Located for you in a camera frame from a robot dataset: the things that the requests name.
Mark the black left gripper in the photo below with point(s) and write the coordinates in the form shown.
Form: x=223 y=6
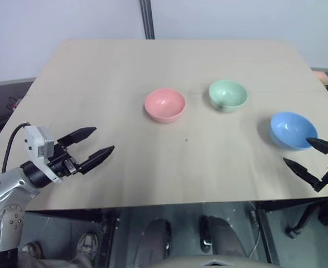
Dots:
x=62 y=164

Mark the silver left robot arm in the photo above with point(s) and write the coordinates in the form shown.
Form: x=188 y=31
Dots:
x=5 y=195

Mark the blue bowl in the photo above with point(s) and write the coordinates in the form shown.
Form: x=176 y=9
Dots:
x=291 y=128

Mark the black office chair base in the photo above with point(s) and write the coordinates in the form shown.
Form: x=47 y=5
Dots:
x=311 y=215

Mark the brown cardboard piece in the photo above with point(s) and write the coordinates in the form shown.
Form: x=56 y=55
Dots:
x=323 y=78

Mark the pink red bowl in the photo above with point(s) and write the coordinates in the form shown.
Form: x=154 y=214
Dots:
x=165 y=104

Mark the grey sneaker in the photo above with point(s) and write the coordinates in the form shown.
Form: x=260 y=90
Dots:
x=33 y=249
x=87 y=245

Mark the light green bowl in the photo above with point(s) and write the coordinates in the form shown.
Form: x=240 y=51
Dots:
x=228 y=95

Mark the dark rounded foot shape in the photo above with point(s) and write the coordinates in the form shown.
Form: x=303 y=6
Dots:
x=154 y=243
x=222 y=237

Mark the grey robot torso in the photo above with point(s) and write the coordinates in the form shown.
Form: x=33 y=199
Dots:
x=208 y=262

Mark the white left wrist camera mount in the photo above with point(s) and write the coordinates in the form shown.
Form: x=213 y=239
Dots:
x=32 y=142

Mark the black table frame leg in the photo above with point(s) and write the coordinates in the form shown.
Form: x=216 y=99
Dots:
x=109 y=237
x=268 y=234

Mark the grey vertical metal post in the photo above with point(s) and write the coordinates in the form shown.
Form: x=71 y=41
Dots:
x=147 y=19

